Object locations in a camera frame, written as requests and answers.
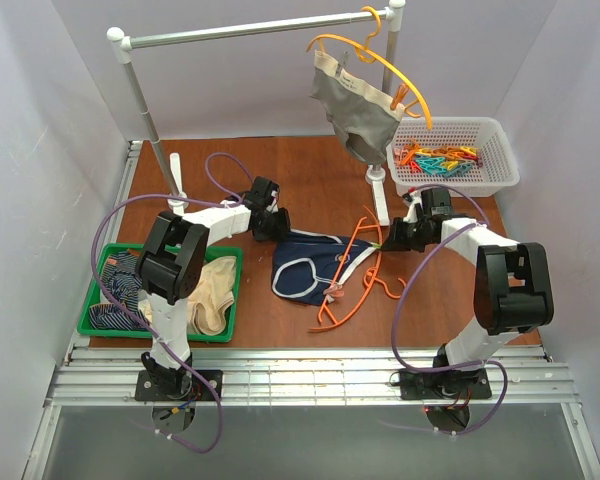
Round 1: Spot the navy blue underwear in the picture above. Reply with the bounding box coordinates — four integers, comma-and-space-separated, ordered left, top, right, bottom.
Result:
271, 229, 376, 306

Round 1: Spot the orange plastic hanger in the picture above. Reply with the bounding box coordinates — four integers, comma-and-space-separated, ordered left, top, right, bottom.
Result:
308, 206, 406, 335

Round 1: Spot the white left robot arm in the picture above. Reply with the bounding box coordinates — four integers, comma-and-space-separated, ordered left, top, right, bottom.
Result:
136, 176, 291, 400

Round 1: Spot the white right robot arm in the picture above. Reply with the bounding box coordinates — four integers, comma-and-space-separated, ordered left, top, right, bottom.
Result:
381, 183, 554, 375

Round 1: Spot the beige underwear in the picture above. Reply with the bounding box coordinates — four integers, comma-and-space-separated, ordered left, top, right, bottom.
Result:
187, 256, 237, 336

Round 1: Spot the grey hanging underwear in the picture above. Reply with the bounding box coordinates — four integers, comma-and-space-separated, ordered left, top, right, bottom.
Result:
310, 50, 405, 166

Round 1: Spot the striped blue underwear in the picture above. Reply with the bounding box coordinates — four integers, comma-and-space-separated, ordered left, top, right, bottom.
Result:
88, 250, 145, 331

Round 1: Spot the yellow plastic hanger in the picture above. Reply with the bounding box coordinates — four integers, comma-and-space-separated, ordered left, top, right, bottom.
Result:
306, 1, 433, 130

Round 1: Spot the teal clothespin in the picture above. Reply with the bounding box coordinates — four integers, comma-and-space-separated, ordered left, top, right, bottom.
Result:
415, 157, 458, 175

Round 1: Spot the white plastic basket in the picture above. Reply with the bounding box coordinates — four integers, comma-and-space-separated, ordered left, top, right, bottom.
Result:
387, 117, 520, 197

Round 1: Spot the green plastic tray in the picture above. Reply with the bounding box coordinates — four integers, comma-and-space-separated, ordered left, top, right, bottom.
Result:
77, 243, 242, 343

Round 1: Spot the white clothes rack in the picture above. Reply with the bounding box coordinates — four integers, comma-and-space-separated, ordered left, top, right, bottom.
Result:
105, 0, 408, 227

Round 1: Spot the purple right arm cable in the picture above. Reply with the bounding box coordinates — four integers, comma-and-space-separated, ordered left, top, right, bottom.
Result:
390, 184, 509, 437

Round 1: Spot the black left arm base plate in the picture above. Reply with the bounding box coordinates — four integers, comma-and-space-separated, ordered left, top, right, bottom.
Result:
134, 370, 214, 403

